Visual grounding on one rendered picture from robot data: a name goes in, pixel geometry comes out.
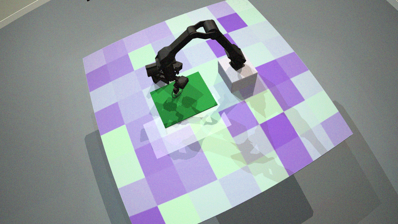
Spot black cable with plug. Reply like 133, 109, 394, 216
172, 87, 179, 94

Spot green circuit board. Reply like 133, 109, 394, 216
150, 72, 217, 128

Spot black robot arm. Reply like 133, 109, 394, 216
145, 20, 246, 77

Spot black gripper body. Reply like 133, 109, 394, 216
154, 67, 189, 89

